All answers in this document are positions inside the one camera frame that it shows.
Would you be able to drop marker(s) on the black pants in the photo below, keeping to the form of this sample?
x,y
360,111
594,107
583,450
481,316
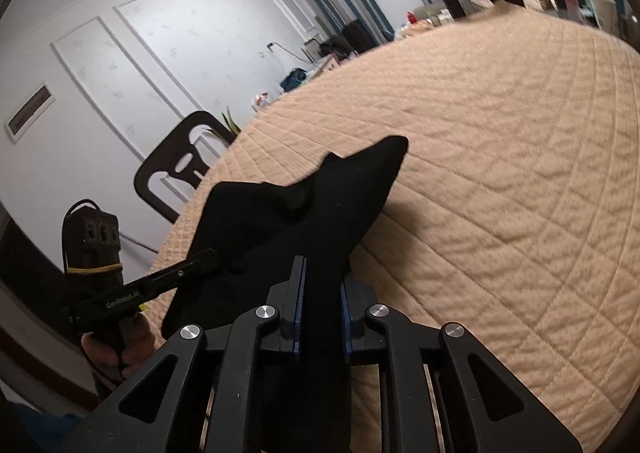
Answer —
x,y
300,213

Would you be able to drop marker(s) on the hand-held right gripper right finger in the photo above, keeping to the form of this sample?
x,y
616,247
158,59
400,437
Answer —
x,y
360,313

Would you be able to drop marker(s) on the person's left hand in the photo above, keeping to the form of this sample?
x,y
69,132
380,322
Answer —
x,y
140,340

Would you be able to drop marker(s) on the green potted plant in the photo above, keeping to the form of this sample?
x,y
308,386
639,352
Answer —
x,y
227,125

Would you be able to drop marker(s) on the dark blue bag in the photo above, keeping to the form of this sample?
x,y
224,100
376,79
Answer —
x,y
294,79

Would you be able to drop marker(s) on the white sideboard cabinet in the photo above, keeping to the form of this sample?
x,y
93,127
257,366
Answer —
x,y
320,75

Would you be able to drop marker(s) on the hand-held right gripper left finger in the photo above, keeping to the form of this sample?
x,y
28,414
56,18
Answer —
x,y
300,293

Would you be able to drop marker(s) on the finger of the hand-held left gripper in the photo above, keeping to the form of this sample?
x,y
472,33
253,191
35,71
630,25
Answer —
x,y
185,270

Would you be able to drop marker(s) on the person's blue clothing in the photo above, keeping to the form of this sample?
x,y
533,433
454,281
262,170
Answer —
x,y
35,430

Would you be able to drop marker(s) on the beige quilted blanket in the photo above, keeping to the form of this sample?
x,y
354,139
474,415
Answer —
x,y
500,183

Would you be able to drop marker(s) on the black suitcase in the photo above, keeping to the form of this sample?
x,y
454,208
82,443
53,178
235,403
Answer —
x,y
357,37

